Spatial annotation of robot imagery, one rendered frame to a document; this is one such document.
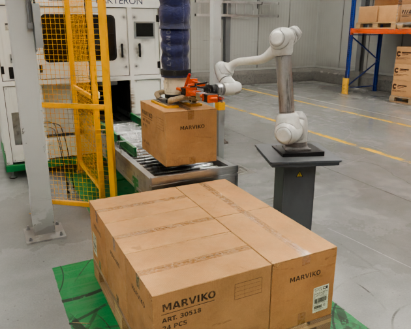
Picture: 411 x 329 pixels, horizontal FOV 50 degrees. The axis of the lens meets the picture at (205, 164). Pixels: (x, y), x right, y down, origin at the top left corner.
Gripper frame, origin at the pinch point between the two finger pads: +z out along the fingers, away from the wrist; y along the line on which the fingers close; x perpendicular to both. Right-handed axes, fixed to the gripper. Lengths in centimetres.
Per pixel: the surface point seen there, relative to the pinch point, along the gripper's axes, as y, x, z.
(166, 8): -57, 20, 9
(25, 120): 21, 60, 107
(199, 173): 59, -11, -1
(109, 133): 39, 65, 44
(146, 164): 62, 40, 22
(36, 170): 61, 60, 104
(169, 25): -44.8, 18.0, 7.2
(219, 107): 22, 45, -47
